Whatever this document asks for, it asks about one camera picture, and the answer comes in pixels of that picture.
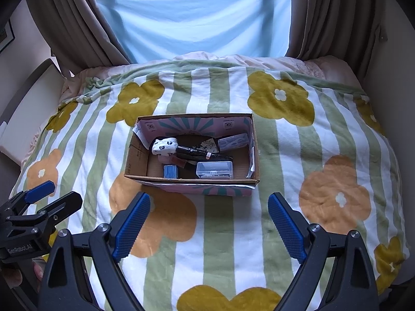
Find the flat black item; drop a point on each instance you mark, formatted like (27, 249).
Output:
(222, 157)

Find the black trash bag roll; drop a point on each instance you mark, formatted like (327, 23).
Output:
(191, 150)

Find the striped floral blanket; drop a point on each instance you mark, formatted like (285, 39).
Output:
(227, 233)

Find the person's left hand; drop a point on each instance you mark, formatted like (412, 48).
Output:
(38, 270)

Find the small brown white packet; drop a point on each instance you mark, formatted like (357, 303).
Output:
(210, 144)

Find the beige curtain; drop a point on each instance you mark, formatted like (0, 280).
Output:
(330, 13)
(74, 13)

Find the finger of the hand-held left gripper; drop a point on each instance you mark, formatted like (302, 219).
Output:
(64, 204)
(39, 191)

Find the pink teal cardboard box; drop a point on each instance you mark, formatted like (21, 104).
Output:
(241, 168)

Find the white bedside furniture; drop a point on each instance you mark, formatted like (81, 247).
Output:
(26, 110)

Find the red lip tint tube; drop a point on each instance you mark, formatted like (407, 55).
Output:
(177, 161)

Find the framed wall picture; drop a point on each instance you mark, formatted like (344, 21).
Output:
(5, 35)

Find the white printed sock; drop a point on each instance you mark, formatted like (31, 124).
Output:
(163, 147)

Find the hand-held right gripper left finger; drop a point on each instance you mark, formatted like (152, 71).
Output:
(131, 230)

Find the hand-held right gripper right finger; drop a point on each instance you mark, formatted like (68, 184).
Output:
(287, 230)

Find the light blue sheer curtain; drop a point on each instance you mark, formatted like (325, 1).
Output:
(194, 16)

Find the grey wall hook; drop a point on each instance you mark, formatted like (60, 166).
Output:
(383, 35)

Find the patterned clear plastic case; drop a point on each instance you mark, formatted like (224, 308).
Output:
(233, 141)

